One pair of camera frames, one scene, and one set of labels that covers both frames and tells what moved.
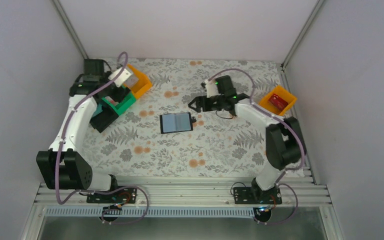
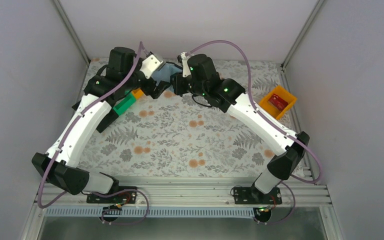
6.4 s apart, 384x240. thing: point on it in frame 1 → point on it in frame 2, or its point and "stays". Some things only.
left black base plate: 128,195 stays
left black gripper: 104,101 → 153,85
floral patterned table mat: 162,136 stays
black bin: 102,119 stays
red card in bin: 278,101 stays
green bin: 128,100 stays
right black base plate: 244,196 stays
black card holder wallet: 175,122 → 165,73
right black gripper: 207,102 → 178,84
